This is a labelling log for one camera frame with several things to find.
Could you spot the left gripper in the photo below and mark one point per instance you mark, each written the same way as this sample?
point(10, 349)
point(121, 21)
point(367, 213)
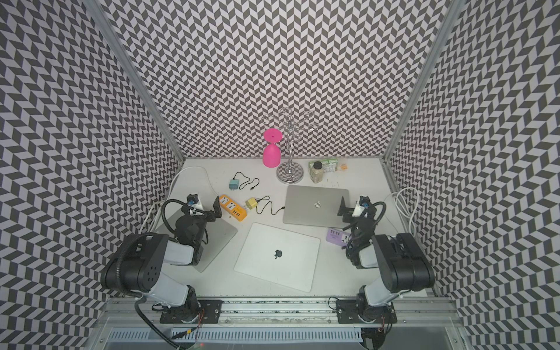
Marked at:
point(211, 216)

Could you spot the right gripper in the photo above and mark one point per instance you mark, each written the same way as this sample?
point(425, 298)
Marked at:
point(348, 214)

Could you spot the teal charger adapter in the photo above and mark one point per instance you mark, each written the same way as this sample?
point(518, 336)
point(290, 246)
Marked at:
point(234, 184)

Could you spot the yellow charger adapter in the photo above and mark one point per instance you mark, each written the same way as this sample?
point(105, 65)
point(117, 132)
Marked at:
point(251, 203)

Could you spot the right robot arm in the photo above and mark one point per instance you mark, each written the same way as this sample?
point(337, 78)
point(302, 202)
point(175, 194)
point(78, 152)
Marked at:
point(403, 267)

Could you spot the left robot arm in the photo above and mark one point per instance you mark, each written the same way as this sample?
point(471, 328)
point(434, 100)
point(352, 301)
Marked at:
point(135, 269)

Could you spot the rear grey laptop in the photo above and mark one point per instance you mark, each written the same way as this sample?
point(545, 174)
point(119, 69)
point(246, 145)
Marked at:
point(314, 206)

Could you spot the left silver laptop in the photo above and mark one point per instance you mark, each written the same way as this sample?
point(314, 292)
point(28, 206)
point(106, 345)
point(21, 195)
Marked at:
point(220, 233)

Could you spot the centre white laptop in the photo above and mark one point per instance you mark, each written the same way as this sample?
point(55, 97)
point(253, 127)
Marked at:
point(279, 256)

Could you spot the orange power strip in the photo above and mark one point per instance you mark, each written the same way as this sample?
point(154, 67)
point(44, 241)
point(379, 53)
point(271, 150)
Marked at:
point(235, 210)

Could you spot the purple power strip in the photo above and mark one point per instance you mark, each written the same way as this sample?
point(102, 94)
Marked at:
point(337, 237)

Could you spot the small glass bottle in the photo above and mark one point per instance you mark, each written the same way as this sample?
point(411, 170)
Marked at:
point(317, 172)

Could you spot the green packet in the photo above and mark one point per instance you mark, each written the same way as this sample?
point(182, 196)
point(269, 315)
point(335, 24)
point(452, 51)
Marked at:
point(328, 164)

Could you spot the chrome glass holder stand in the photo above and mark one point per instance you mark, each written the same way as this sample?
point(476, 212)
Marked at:
point(290, 124)

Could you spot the pink wine glass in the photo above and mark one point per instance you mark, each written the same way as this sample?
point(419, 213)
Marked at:
point(272, 153)

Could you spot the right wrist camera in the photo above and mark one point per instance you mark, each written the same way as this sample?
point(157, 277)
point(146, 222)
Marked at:
point(362, 206)

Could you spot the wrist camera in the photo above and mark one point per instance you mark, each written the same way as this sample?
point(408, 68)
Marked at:
point(362, 206)
point(195, 207)

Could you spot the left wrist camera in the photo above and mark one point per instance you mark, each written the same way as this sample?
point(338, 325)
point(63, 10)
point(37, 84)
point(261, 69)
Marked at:
point(195, 207)

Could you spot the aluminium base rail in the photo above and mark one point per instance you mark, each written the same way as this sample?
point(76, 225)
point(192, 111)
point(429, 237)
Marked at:
point(324, 312)

